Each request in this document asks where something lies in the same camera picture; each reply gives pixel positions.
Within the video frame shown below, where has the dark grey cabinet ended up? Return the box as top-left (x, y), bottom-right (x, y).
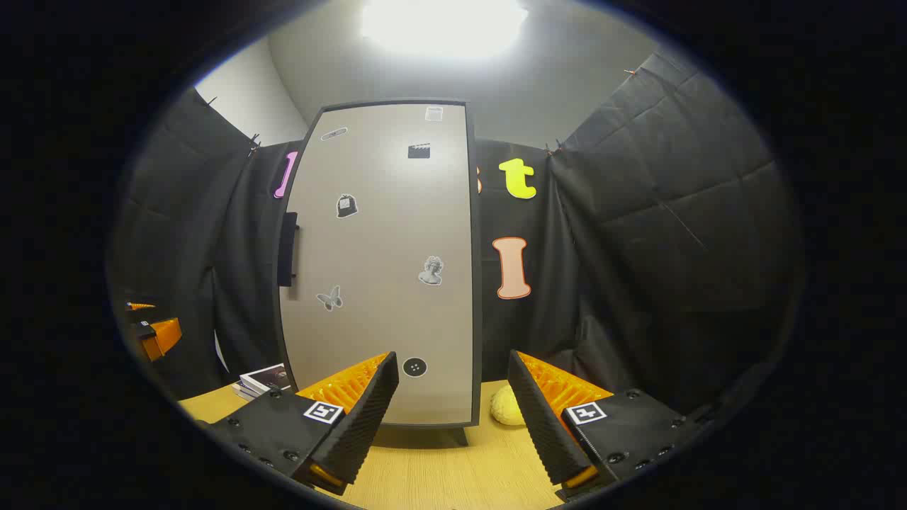
top-left (275, 99), bottom-right (485, 447)

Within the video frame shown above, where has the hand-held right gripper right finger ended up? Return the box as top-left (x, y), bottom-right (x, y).
top-left (507, 349), bottom-right (709, 502)

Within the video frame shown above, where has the book with portrait cover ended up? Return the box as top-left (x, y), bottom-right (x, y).
top-left (240, 363), bottom-right (293, 395)

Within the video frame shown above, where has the black backdrop cloth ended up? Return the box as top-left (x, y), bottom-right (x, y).
top-left (110, 50), bottom-right (805, 426)

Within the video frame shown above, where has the black cabinet door handle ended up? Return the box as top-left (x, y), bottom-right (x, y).
top-left (277, 211), bottom-right (300, 288)

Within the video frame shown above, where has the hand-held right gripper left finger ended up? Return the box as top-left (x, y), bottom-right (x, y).
top-left (202, 351), bottom-right (400, 497)

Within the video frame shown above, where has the yellow round bread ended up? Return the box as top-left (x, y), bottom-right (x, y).
top-left (490, 385), bottom-right (526, 426)

